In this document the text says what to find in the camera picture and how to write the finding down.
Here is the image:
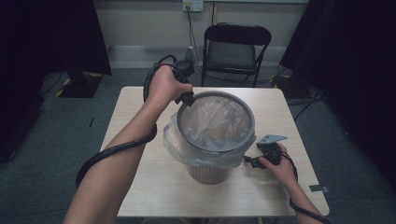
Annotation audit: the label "person's right hand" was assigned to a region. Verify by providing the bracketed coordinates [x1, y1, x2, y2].
[259, 143, 297, 189]

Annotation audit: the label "clear plastic bag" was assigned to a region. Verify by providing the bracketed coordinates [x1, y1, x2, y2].
[163, 94, 258, 169]

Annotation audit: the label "left hand-held gripper cable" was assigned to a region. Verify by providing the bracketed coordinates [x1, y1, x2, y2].
[75, 54, 179, 189]

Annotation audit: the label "hand-held gripper cable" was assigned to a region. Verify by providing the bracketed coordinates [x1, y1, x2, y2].
[75, 54, 179, 189]
[279, 150, 332, 224]

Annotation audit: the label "right hand-held gripper cable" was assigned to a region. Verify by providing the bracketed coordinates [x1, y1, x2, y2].
[279, 150, 332, 224]

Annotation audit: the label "person's left hand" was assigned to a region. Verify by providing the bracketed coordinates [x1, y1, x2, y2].
[145, 64, 193, 108]

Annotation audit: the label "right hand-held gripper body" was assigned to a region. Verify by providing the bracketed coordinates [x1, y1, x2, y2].
[256, 133, 289, 166]

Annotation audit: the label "ribbed translucent brown bin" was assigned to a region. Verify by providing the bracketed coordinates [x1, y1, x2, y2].
[186, 163, 234, 186]

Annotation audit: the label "black folding chair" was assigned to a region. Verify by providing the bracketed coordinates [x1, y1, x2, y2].
[200, 21, 273, 88]

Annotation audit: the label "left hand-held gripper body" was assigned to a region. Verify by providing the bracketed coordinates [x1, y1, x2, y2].
[171, 46, 197, 84]

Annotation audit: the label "grey tape strip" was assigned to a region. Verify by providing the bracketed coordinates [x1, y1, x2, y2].
[308, 184, 331, 194]

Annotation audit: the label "grey bin rim ring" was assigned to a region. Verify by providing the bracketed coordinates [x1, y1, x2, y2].
[176, 91, 256, 154]

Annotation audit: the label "black curtain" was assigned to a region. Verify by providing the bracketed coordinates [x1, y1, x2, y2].
[279, 0, 396, 189]
[0, 0, 114, 163]

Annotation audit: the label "black floor cables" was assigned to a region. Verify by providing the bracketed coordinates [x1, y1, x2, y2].
[286, 87, 325, 122]

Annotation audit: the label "white wall power outlet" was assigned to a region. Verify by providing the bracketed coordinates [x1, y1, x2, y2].
[182, 0, 205, 13]

